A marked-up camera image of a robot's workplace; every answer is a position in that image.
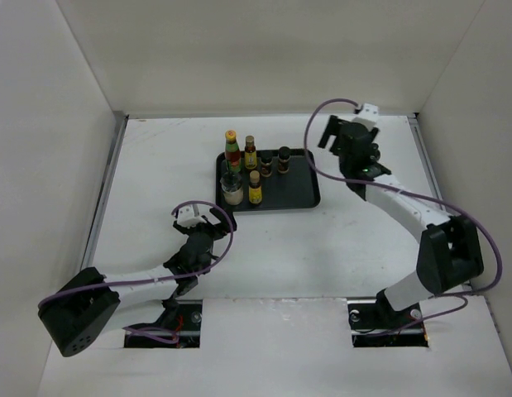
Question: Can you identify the glass pepper grinder black top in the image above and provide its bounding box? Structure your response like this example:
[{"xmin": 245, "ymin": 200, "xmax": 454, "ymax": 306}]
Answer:
[{"xmin": 220, "ymin": 171, "xmax": 244, "ymax": 206}]

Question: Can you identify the brown spice jar black lid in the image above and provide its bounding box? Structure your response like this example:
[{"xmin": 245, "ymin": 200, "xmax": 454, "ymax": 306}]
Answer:
[{"xmin": 277, "ymin": 146, "xmax": 291, "ymax": 174}]

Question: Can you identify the red chili sauce bottle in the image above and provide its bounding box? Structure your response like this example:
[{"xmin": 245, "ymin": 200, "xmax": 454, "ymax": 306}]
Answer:
[{"xmin": 224, "ymin": 130, "xmax": 242, "ymax": 174}]

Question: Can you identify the amber sauce bottle yellow label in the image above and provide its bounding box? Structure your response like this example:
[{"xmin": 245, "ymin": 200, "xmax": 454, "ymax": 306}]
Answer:
[{"xmin": 244, "ymin": 135, "xmax": 257, "ymax": 171}]

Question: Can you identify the dark label spice jar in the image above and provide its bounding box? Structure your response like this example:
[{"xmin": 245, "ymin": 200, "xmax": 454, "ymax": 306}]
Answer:
[{"xmin": 261, "ymin": 151, "xmax": 273, "ymax": 178}]

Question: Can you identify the white salt grinder black top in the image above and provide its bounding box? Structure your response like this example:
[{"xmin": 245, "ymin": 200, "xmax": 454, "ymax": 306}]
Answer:
[{"xmin": 369, "ymin": 143, "xmax": 380, "ymax": 164}]

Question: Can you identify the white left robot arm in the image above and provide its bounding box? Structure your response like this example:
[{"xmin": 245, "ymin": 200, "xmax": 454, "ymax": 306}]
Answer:
[{"xmin": 38, "ymin": 146, "xmax": 321, "ymax": 357}]

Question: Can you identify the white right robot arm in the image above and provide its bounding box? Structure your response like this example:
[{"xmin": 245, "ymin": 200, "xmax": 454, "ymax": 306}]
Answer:
[{"xmin": 331, "ymin": 121, "xmax": 484, "ymax": 328}]

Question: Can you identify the black rectangular tray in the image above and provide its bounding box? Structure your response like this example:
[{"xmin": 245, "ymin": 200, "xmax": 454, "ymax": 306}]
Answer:
[{"xmin": 215, "ymin": 148, "xmax": 321, "ymax": 213}]

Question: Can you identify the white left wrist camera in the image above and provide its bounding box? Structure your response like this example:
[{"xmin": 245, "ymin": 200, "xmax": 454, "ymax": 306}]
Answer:
[{"xmin": 176, "ymin": 204, "xmax": 202, "ymax": 228}]

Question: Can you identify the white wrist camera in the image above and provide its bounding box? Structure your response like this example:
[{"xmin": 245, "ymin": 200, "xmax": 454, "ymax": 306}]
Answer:
[
  {"xmin": 176, "ymin": 204, "xmax": 202, "ymax": 228},
  {"xmin": 352, "ymin": 103, "xmax": 380, "ymax": 131}
]

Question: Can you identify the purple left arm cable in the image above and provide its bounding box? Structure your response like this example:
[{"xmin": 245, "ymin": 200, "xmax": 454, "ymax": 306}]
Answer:
[{"xmin": 36, "ymin": 200, "xmax": 236, "ymax": 344}]

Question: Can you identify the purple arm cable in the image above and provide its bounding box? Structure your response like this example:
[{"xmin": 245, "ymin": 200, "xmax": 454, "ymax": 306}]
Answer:
[
  {"xmin": 304, "ymin": 98, "xmax": 503, "ymax": 336},
  {"xmin": 36, "ymin": 200, "xmax": 236, "ymax": 344}
]

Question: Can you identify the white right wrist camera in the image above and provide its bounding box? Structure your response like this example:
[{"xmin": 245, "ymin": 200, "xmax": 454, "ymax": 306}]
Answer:
[{"xmin": 352, "ymin": 103, "xmax": 380, "ymax": 131}]

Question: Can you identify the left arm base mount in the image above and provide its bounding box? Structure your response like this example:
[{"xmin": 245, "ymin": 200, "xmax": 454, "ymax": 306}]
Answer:
[{"xmin": 123, "ymin": 299, "xmax": 203, "ymax": 349}]

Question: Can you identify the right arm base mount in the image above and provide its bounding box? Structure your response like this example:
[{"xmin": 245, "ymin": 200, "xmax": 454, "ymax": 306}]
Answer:
[{"xmin": 347, "ymin": 301, "xmax": 428, "ymax": 348}]

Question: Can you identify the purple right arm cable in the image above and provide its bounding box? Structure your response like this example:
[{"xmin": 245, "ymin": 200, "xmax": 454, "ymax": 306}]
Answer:
[{"xmin": 304, "ymin": 98, "xmax": 503, "ymax": 336}]

